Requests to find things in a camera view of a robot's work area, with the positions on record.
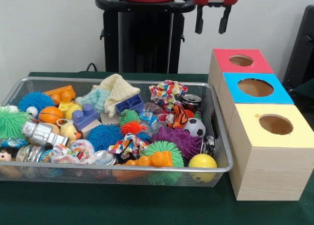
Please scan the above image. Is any clear plastic bottle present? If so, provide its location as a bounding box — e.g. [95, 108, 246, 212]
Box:
[143, 102, 169, 117]

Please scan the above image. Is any clear mesh bin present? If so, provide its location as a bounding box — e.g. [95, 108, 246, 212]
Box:
[0, 77, 234, 188]

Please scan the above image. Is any wooden box with three holes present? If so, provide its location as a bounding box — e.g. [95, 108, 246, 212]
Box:
[207, 48, 314, 201]

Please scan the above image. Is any colourful patterned cloth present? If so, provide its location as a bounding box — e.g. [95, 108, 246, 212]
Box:
[149, 80, 188, 108]

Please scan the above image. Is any black flat panel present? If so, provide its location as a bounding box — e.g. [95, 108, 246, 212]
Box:
[282, 5, 314, 89]

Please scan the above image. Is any small soccer ball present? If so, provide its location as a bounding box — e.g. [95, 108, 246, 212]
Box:
[183, 117, 207, 138]

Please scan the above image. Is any cream knitted cloth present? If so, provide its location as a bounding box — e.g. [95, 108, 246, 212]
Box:
[92, 73, 141, 118]

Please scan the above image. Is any dark green tablecloth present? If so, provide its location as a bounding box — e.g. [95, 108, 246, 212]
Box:
[0, 71, 314, 225]
[293, 78, 314, 107]

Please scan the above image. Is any purple spiky ball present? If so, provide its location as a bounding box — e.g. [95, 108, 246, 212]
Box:
[152, 126, 204, 161]

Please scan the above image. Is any green spiky ball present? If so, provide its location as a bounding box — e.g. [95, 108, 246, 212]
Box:
[141, 140, 185, 168]

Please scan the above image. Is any yellow ball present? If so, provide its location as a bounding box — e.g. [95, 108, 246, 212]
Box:
[188, 153, 218, 183]

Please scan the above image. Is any orange toy block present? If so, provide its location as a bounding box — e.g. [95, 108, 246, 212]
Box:
[117, 150, 174, 167]

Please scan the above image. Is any blue spiky ball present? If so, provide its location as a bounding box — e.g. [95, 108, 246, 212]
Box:
[87, 123, 125, 152]

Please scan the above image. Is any small basketball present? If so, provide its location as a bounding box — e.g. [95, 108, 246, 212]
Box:
[38, 106, 64, 124]

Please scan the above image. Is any silver toy robot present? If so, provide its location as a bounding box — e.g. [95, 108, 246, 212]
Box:
[21, 120, 71, 148]

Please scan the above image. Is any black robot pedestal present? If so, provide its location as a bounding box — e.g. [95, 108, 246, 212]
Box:
[95, 0, 197, 75]

